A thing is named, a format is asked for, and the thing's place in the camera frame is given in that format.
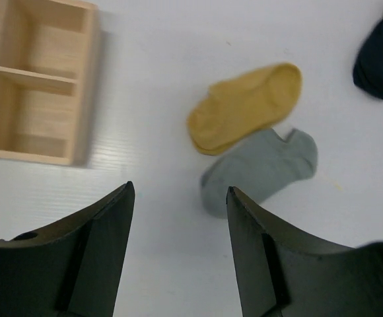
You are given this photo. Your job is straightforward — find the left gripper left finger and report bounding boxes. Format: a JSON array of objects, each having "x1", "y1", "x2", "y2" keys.
[{"x1": 0, "y1": 182, "x2": 135, "y2": 316}]

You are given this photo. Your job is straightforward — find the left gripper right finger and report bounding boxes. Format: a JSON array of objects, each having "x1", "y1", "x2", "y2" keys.
[{"x1": 226, "y1": 187, "x2": 383, "y2": 316}]

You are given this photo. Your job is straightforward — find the light grey sock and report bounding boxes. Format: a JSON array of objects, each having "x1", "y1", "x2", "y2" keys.
[{"x1": 200, "y1": 129, "x2": 318, "y2": 218}]

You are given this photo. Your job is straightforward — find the mustard yellow sock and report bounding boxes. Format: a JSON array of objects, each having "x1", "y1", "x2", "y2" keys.
[{"x1": 187, "y1": 63, "x2": 302, "y2": 155}]

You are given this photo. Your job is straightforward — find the wooden compartment tray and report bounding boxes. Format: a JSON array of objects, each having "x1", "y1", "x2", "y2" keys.
[{"x1": 0, "y1": 0, "x2": 101, "y2": 166}]

